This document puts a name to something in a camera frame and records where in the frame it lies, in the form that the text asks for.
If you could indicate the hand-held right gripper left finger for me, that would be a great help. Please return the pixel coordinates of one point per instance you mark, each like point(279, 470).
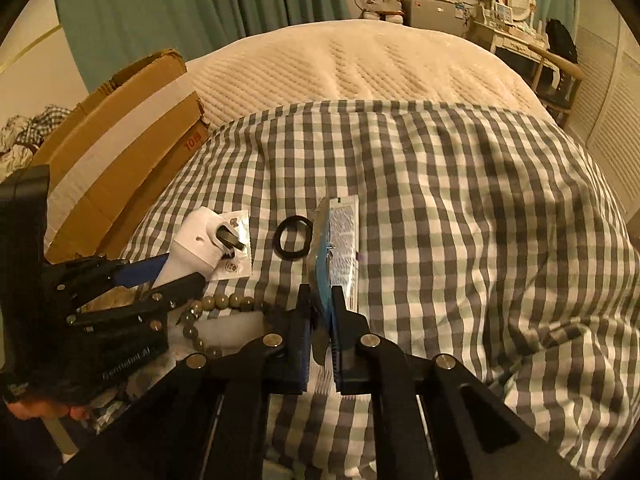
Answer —
point(299, 355)

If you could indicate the brown cardboard box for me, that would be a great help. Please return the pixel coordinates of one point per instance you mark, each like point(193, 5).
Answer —
point(125, 160)

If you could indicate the white louvered wardrobe doors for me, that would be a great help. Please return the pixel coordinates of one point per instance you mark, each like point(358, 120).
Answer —
point(610, 100)

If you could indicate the wooden chair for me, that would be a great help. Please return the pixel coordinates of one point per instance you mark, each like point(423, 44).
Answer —
point(560, 80)

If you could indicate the grey checkered blanket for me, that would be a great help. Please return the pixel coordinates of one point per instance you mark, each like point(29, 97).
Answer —
point(450, 235)

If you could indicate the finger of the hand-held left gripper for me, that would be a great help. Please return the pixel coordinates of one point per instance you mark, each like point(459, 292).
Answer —
point(135, 271)
point(172, 294)

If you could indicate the blue and silver foil packet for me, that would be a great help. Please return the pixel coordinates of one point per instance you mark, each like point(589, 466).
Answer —
point(320, 270)

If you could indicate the person's left hand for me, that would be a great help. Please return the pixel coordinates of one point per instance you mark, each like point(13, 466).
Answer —
point(45, 408)

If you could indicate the cream quilted bedspread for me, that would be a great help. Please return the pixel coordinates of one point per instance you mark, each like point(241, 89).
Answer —
point(360, 65)

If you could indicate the white printed sachet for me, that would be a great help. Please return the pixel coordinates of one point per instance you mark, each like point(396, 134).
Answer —
point(345, 240)

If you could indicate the white dressing table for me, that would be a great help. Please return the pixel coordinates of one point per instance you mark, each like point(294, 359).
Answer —
point(505, 35)

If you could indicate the pile of checkered clothes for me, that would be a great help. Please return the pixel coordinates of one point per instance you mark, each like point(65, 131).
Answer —
point(25, 130)

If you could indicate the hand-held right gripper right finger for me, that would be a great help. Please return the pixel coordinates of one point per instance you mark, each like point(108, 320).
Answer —
point(343, 357)

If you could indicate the black bag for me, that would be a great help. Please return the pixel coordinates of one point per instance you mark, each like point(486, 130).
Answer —
point(561, 40)

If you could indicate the clear printed plastic bag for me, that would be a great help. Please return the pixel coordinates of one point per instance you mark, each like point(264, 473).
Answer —
point(236, 265)

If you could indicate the teal curtain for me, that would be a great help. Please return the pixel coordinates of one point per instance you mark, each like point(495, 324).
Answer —
point(175, 5)

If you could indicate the grey cabinet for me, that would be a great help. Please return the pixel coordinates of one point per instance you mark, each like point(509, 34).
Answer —
point(437, 15)

